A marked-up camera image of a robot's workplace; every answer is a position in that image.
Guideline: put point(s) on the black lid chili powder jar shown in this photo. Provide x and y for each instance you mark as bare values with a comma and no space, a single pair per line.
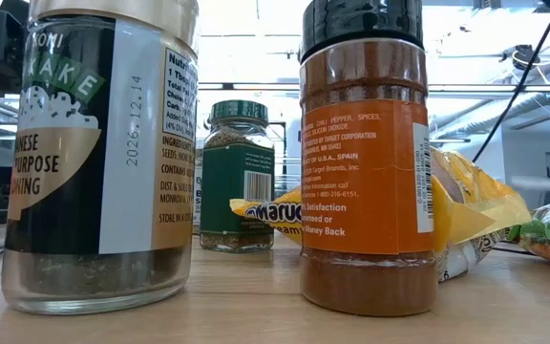
365,181

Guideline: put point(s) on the tan lid furikake jar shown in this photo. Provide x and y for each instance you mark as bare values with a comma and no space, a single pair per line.
65,191

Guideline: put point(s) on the dark round ceiling fixture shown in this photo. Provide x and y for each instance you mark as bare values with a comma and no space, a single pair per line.
525,55

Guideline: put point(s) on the green lid herb jar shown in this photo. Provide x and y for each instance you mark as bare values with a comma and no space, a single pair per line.
237,191

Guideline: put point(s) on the yellow Maruchan ramen pack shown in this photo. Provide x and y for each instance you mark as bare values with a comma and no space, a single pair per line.
466,220

